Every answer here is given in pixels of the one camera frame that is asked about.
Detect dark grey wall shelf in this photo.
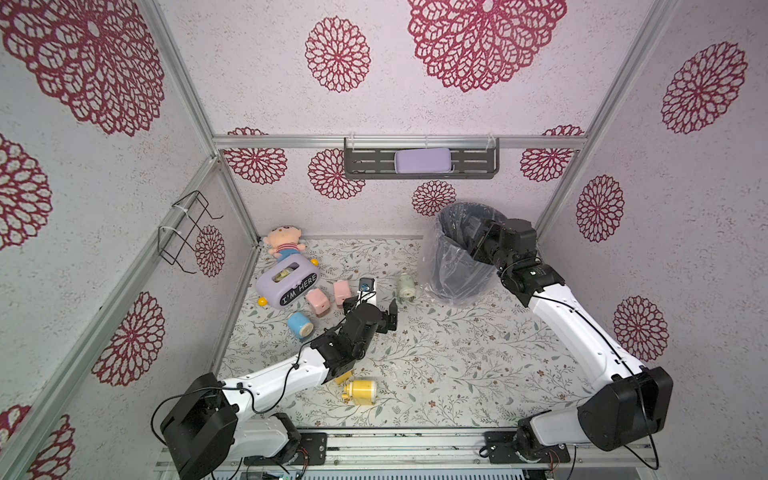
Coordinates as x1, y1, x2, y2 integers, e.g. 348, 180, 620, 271
343, 137, 500, 180

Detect aluminium front rail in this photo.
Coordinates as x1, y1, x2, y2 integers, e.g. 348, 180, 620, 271
211, 428, 664, 479

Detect purple soap box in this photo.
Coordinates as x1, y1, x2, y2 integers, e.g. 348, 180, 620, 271
394, 148, 453, 174

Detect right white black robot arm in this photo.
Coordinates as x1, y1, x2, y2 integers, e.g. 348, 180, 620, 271
468, 219, 673, 461

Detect grey trash bin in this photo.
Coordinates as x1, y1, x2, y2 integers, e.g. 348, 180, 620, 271
430, 202, 511, 301

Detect blue pencil sharpener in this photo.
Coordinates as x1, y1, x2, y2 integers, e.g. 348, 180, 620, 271
286, 312, 314, 340

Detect purple tissue box toy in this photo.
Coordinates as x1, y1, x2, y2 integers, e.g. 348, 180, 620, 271
255, 254, 320, 310

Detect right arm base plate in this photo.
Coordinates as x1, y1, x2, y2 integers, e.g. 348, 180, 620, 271
478, 430, 571, 464

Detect yellow pencil sharpener lower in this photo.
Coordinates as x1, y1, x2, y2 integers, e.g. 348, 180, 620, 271
342, 380, 378, 406

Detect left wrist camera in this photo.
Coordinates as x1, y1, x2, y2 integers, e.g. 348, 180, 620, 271
357, 277, 377, 306

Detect yellow pencil sharpener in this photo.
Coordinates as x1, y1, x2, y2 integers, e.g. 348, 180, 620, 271
342, 380, 378, 406
334, 370, 354, 385

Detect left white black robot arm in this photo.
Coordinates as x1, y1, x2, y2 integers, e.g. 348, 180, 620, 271
150, 299, 398, 479

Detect yellow pencil sharpener upper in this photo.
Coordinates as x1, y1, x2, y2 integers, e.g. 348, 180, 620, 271
334, 370, 354, 385

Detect black wire wall rack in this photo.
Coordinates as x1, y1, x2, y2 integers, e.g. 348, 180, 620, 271
156, 190, 226, 278

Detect clear plastic bin liner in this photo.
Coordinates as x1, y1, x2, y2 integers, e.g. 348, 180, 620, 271
416, 202, 511, 307

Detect plush doll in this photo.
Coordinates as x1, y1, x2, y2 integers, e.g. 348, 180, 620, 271
263, 226, 306, 261

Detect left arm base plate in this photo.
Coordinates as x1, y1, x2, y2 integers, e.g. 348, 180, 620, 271
244, 432, 328, 466

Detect pink pencil sharpener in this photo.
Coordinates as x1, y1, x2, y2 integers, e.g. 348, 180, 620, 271
306, 288, 331, 317
333, 280, 353, 307

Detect green pencil sharpener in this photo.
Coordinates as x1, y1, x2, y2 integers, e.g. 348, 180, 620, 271
396, 274, 416, 302

